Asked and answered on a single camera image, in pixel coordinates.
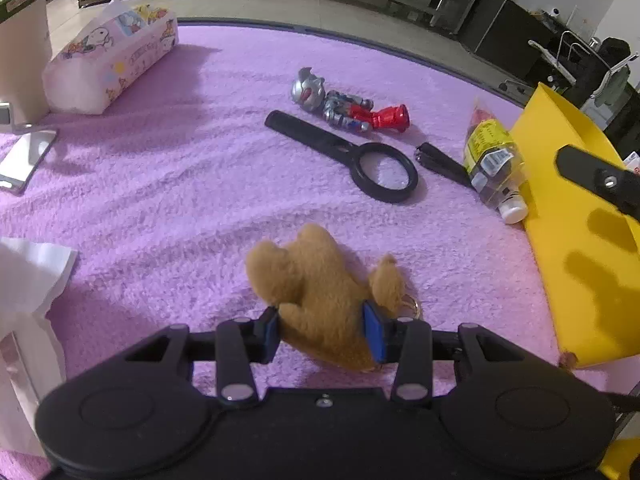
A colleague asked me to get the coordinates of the black nail clipper tool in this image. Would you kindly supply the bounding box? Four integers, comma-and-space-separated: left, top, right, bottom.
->
414, 142, 472, 188

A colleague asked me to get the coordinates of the silver red Ultraman figure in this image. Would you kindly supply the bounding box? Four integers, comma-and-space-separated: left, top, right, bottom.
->
291, 67, 411, 133

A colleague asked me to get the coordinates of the cartoon print tissue pack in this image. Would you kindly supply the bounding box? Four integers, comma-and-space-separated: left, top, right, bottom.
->
42, 0, 179, 115

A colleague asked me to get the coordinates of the black office chair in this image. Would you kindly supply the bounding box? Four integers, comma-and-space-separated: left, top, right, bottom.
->
498, 29, 639, 108

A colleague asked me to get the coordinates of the beige cup green lid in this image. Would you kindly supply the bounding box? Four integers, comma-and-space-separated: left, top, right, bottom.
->
1, 0, 52, 130

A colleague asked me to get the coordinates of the yellow plastic storage bin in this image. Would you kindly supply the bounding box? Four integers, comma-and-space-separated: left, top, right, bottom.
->
508, 81, 640, 480

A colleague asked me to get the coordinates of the purple fluffy table mat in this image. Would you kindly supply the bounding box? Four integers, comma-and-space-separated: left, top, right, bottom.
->
0, 23, 616, 480

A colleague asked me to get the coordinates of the black magnifying glass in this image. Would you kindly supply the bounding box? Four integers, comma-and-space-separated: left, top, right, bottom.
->
265, 110, 419, 204

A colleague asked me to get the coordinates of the silver phone stand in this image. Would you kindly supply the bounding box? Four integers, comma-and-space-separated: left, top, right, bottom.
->
0, 102, 58, 195

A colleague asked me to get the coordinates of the black low cabinet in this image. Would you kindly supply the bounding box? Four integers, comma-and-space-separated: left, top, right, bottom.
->
458, 0, 558, 80

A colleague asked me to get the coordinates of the brown plush toy keychain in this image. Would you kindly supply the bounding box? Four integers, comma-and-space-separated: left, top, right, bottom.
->
245, 223, 422, 372

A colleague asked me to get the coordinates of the clear bottle yellow label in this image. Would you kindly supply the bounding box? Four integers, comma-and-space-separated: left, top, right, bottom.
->
463, 99, 528, 226

